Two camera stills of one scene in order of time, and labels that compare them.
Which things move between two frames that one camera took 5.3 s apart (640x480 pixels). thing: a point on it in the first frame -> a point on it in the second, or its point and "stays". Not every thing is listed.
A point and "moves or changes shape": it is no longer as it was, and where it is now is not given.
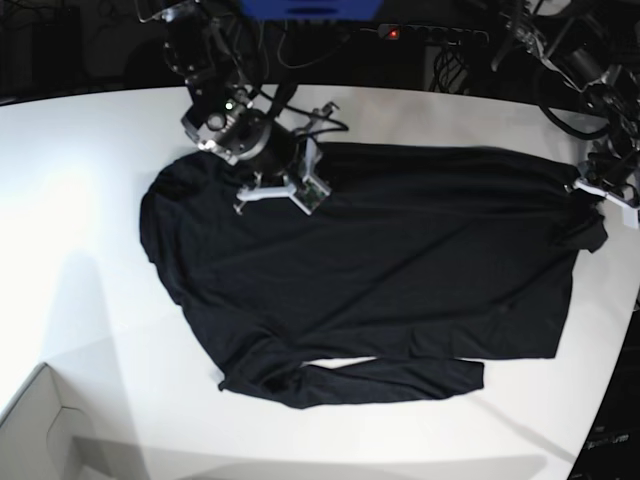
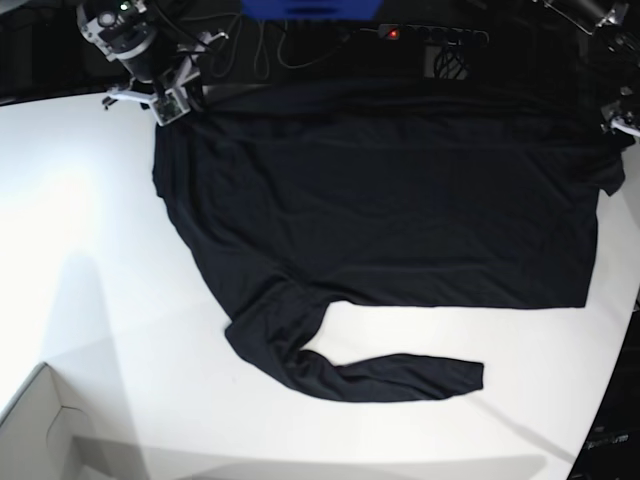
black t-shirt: (422, 264) moves or changes shape
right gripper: (617, 179) -> (615, 116)
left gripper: (285, 163) -> (169, 98)
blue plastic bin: (313, 10) stays
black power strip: (428, 33) stays
